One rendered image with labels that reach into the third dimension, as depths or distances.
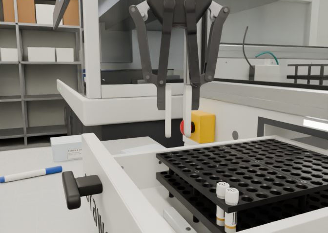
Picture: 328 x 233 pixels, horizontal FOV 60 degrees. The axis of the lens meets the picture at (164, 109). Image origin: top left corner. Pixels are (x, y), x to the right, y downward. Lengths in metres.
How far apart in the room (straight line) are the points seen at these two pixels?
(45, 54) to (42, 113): 0.93
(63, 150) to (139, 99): 0.42
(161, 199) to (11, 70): 4.23
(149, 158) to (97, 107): 0.69
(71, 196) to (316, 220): 0.22
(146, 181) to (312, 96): 0.29
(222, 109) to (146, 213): 0.50
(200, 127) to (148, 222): 0.51
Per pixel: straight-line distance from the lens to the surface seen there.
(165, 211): 0.38
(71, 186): 0.30
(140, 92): 1.15
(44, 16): 4.13
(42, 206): 0.62
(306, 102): 0.51
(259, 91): 0.58
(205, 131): 0.70
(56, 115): 4.61
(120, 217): 0.24
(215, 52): 0.38
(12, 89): 4.58
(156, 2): 0.38
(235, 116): 0.65
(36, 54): 4.17
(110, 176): 0.27
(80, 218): 0.56
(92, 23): 1.11
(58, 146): 0.86
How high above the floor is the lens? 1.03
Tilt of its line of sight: 9 degrees down
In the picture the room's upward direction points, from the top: straight up
